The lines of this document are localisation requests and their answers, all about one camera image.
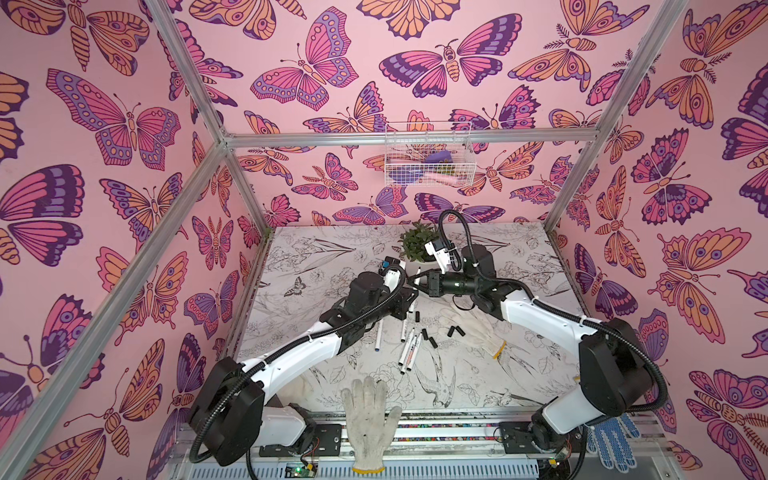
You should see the white marker cluster left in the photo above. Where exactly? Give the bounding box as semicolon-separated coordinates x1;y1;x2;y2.
398;328;416;371

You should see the white glove front edge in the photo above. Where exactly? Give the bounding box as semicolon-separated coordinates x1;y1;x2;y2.
341;376;402;475

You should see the white potted green plant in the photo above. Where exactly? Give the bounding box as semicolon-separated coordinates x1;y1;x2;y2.
400;222;439;263

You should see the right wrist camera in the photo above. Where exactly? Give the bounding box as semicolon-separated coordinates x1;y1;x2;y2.
424;238;452;274

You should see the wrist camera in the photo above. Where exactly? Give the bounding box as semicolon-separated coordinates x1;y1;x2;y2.
379;256;404;292
424;238;452;274

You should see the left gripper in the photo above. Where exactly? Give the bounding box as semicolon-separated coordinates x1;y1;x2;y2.
357;286;418;330

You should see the white glove on table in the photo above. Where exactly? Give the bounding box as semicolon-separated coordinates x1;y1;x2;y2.
438;308;507;359

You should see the blue dotted glove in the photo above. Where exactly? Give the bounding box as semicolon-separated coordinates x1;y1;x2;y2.
586;414;640;474

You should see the white wire wall basket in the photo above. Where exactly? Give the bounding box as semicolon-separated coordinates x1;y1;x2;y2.
382;129;477;189

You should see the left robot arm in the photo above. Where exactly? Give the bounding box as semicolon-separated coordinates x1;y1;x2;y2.
187;265;418;466

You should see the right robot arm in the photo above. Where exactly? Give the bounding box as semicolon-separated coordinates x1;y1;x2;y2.
410;240;668;453

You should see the small circuit board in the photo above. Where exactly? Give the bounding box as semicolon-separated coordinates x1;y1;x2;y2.
284;463;317;479

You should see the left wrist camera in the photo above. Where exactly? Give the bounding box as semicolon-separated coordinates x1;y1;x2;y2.
379;256;404;292

